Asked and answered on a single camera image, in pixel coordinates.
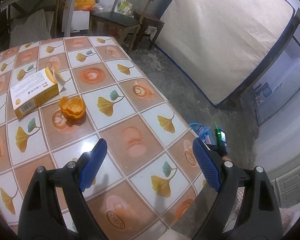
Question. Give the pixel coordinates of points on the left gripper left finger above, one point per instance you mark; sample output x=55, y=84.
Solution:
x=54, y=206

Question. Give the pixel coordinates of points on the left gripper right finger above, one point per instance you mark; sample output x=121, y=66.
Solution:
x=245, y=206

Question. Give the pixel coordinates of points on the blue plastic wrapper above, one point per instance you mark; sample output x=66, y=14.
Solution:
x=203, y=132

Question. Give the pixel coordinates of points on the orange peel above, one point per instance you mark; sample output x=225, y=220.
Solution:
x=72, y=108

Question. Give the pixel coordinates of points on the yellow white cardboard box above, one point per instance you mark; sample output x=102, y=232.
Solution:
x=35, y=90

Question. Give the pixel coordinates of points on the patterned tablecloth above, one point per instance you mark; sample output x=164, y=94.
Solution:
x=149, y=177

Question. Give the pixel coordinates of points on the white mattress blue trim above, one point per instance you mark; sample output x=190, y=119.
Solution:
x=219, y=43

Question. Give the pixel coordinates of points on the dark wooden stool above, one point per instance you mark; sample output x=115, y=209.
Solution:
x=149, y=23

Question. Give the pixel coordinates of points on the wooden chair black seat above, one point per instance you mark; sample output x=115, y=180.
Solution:
x=123, y=22

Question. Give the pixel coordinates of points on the orange plastic bag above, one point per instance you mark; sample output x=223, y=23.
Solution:
x=85, y=5

